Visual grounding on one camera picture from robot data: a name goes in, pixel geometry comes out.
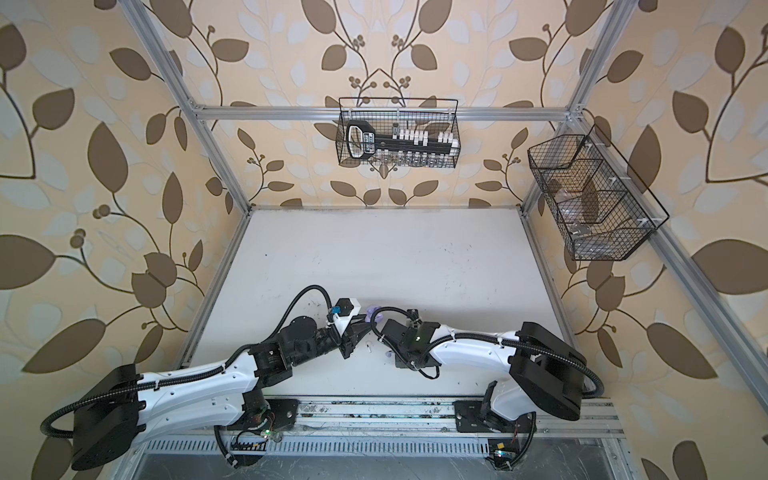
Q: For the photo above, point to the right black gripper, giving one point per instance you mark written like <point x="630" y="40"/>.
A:
<point x="400" y="362"/>

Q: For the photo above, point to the black tool rack with handle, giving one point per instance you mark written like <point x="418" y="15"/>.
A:
<point x="393" y="143"/>

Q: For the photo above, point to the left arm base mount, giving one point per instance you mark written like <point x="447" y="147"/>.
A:
<point x="259" y="413"/>

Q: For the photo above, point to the wire basket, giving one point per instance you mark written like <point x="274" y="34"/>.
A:
<point x="604" y="212"/>
<point x="429" y="113"/>

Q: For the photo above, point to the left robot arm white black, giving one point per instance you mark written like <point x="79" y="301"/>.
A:
<point x="127" y="408"/>

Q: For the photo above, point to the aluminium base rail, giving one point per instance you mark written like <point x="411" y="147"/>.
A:
<point x="391" y="416"/>

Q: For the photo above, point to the back wire basket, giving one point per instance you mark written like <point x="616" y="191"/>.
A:
<point x="429" y="113"/>

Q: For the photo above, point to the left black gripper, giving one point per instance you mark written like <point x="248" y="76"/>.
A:
<point x="352" y="337"/>

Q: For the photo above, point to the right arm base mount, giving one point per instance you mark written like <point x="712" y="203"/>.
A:
<point x="476" y="416"/>

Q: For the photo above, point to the right wire basket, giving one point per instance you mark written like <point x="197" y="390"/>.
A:
<point x="604" y="212"/>

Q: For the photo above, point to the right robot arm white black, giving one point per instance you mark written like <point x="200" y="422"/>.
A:
<point x="535" y="371"/>

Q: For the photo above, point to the purple round charging case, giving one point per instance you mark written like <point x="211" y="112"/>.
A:
<point x="374" y="314"/>

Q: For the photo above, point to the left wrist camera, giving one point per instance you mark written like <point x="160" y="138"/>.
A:
<point x="342" y="313"/>

